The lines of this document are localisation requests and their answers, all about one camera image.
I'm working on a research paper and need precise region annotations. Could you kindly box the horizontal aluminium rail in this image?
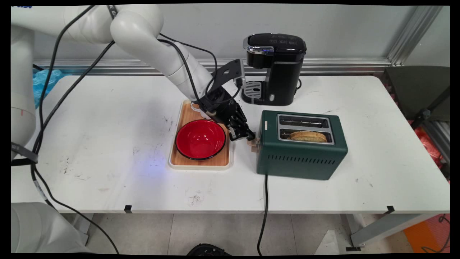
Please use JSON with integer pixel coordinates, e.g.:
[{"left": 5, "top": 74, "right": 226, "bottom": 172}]
[{"left": 33, "top": 58, "right": 393, "bottom": 76}]

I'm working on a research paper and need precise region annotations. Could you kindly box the red plastic bag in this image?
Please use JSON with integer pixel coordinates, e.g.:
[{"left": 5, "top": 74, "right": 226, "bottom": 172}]
[{"left": 408, "top": 120, "right": 445, "bottom": 169}]

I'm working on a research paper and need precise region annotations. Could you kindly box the thin black camera cable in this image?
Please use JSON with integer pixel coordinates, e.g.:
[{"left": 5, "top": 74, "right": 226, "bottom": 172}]
[{"left": 159, "top": 33, "right": 241, "bottom": 105}]

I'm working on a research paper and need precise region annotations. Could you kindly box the wooden tray with cream rim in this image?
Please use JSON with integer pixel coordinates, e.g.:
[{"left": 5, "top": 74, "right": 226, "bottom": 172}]
[{"left": 169, "top": 99, "right": 231, "bottom": 170}]

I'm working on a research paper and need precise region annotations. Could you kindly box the black round object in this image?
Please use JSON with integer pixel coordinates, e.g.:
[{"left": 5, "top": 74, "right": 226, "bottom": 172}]
[{"left": 186, "top": 243, "right": 231, "bottom": 256}]

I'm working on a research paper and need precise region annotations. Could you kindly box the black coffee maker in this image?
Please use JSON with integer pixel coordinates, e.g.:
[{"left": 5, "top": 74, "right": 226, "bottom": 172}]
[{"left": 241, "top": 33, "right": 308, "bottom": 106}]

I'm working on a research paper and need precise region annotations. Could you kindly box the black toaster power cord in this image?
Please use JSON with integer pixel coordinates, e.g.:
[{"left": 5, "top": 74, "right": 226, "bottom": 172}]
[{"left": 257, "top": 174, "right": 270, "bottom": 256}]

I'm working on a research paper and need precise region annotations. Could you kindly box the toasted bread slice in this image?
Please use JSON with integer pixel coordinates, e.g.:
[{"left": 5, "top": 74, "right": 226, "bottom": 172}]
[{"left": 289, "top": 131, "right": 328, "bottom": 143}]

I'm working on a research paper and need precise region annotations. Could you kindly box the green two-slot toaster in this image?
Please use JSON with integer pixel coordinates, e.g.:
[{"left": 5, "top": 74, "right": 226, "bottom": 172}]
[{"left": 256, "top": 110, "right": 349, "bottom": 181}]

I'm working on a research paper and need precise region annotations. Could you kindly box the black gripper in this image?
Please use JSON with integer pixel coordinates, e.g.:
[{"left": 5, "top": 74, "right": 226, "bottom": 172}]
[{"left": 199, "top": 87, "right": 256, "bottom": 142}]

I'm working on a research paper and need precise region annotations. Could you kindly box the grey table leg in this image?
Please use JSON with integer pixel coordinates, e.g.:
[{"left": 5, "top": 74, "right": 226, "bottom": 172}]
[
  {"left": 63, "top": 213, "right": 95, "bottom": 247},
  {"left": 349, "top": 213, "right": 433, "bottom": 249}
]

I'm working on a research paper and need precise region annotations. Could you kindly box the long black arm cable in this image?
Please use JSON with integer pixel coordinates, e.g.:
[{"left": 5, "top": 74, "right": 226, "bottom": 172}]
[{"left": 30, "top": 5, "right": 120, "bottom": 254}]

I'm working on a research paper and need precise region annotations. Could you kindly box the thin black floor cable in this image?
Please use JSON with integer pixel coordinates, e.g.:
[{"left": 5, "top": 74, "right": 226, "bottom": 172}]
[{"left": 420, "top": 214, "right": 450, "bottom": 254}]

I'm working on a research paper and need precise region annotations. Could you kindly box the slanted aluminium post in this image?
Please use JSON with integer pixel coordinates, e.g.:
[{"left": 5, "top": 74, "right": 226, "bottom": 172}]
[{"left": 387, "top": 5, "right": 444, "bottom": 66}]

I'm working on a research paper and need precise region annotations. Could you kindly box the white enamel mug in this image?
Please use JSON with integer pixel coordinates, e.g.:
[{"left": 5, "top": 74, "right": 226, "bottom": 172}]
[{"left": 191, "top": 101, "right": 213, "bottom": 120}]

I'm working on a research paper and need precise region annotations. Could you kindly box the dark grey chair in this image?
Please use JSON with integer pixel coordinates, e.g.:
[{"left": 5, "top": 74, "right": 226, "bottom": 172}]
[{"left": 384, "top": 66, "right": 450, "bottom": 131}]

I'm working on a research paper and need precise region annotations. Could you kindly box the red bowl with black rim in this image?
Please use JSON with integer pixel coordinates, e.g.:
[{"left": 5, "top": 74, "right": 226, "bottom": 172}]
[{"left": 175, "top": 119, "right": 227, "bottom": 161}]

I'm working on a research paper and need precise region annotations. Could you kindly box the blue plastic bag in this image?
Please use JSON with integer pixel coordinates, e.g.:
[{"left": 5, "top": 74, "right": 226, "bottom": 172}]
[{"left": 33, "top": 69, "right": 65, "bottom": 109}]

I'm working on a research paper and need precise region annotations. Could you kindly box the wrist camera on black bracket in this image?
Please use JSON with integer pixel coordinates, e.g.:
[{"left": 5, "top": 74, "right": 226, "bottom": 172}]
[{"left": 211, "top": 58, "right": 247, "bottom": 90}]

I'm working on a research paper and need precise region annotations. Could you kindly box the orange floor mat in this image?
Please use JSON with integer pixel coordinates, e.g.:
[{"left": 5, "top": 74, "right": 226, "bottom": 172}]
[{"left": 403, "top": 214, "right": 450, "bottom": 254}]

